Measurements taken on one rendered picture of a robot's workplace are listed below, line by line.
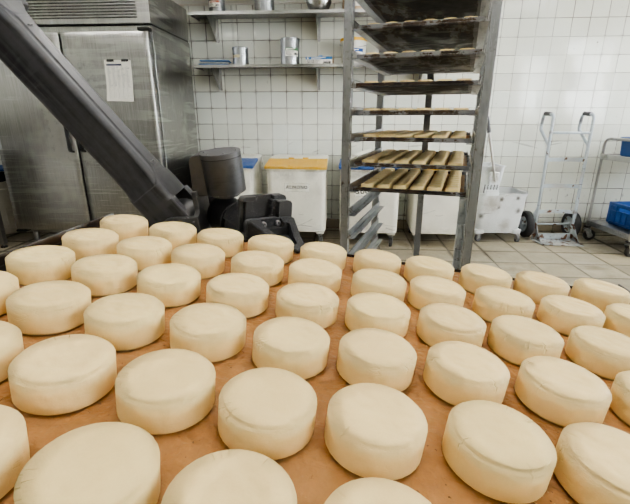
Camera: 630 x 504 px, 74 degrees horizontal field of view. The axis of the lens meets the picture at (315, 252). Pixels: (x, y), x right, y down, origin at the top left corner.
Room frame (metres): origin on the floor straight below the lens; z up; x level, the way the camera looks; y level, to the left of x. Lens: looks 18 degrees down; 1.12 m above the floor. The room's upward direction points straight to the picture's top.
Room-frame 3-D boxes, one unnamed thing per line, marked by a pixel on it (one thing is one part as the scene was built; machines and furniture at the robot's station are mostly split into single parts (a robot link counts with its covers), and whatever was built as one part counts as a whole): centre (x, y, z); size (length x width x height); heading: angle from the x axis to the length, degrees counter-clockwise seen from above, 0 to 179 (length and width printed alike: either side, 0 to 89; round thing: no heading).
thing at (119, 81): (3.44, 1.51, 1.39); 0.22 x 0.03 x 0.31; 86
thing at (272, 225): (0.49, 0.04, 0.96); 0.09 x 0.07 x 0.07; 37
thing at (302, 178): (3.91, 0.15, 0.38); 0.64 x 0.54 x 0.77; 177
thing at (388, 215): (3.86, -0.50, 0.38); 0.64 x 0.54 x 0.77; 175
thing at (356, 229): (1.83, -0.24, 0.69); 0.64 x 0.03 x 0.03; 161
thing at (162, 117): (3.89, 1.91, 1.02); 1.40 x 0.90 x 2.05; 86
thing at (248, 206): (0.55, 0.09, 0.98); 0.07 x 0.07 x 0.10; 37
